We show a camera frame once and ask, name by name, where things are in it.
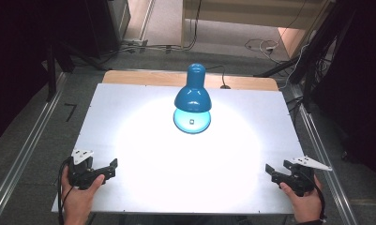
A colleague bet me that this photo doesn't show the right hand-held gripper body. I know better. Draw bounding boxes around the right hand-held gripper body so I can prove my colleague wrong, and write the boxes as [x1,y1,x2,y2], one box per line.
[278,156,334,198]

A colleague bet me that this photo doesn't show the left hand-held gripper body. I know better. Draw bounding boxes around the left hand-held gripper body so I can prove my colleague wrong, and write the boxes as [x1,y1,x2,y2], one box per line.
[67,149,106,190]

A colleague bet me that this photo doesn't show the blue desk lamp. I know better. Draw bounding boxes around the blue desk lamp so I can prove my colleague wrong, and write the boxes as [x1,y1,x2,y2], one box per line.
[172,63,214,135]

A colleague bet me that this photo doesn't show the person's right hand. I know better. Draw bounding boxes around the person's right hand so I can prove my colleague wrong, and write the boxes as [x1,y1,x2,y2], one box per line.
[278,173,323,224]

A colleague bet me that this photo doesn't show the person's left hand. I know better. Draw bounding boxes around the person's left hand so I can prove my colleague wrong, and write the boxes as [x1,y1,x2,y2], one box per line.
[61,174,106,221]

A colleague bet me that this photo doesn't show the black stand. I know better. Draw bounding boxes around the black stand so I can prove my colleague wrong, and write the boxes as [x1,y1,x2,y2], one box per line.
[45,39,109,103]
[253,0,359,111]

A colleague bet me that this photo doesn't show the grey power strip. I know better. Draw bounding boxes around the grey power strip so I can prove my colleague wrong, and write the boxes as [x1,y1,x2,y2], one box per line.
[123,37,149,48]

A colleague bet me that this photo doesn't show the dark cabinet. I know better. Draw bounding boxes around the dark cabinet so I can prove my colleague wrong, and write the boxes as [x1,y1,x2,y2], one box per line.
[82,0,132,59]

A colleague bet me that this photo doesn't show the light wooden furniture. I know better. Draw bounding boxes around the light wooden furniture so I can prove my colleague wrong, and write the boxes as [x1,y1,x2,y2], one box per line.
[180,0,334,59]

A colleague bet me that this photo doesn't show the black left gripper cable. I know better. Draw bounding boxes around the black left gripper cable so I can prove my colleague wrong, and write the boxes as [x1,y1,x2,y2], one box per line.
[56,157,73,225]

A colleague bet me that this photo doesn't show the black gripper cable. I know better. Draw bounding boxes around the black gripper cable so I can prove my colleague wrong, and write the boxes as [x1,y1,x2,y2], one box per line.
[56,157,73,225]
[312,177,328,221]

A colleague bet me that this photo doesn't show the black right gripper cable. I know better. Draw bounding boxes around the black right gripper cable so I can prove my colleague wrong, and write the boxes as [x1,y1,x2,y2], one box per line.
[312,177,328,221]

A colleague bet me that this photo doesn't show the aluminium floor rail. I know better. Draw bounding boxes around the aluminium floor rail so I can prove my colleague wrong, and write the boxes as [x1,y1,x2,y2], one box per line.
[289,83,359,225]
[0,71,68,225]
[138,0,156,41]

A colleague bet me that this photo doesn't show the white hanging cable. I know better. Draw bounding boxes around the white hanging cable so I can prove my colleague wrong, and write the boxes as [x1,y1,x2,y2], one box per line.
[281,42,312,91]

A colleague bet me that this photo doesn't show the black lamp cable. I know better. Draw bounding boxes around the black lamp cable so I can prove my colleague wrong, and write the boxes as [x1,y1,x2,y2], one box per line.
[205,65,232,90]

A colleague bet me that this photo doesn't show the grey floor cables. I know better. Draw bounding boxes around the grey floor cables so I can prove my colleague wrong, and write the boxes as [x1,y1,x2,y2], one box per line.
[107,42,190,54]

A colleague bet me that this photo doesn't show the thin white floor cable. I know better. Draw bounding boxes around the thin white floor cable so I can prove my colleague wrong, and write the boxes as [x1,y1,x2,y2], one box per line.
[244,37,281,56]

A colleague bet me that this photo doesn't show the black hanging cable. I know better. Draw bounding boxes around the black hanging cable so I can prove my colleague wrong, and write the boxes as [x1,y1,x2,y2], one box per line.
[187,0,203,52]

